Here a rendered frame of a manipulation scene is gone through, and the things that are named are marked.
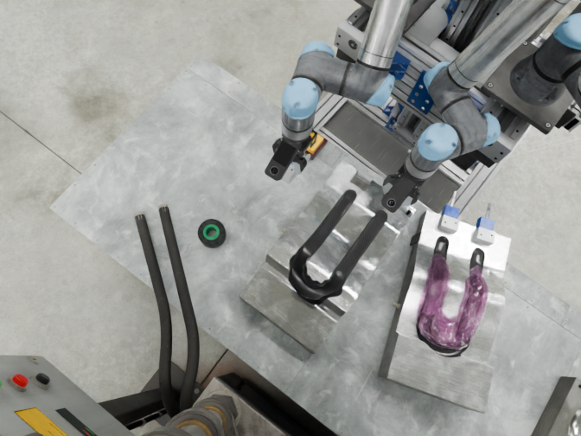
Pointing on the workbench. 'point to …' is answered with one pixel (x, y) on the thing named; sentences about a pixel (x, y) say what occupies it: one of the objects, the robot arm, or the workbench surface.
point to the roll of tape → (211, 230)
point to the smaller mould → (562, 410)
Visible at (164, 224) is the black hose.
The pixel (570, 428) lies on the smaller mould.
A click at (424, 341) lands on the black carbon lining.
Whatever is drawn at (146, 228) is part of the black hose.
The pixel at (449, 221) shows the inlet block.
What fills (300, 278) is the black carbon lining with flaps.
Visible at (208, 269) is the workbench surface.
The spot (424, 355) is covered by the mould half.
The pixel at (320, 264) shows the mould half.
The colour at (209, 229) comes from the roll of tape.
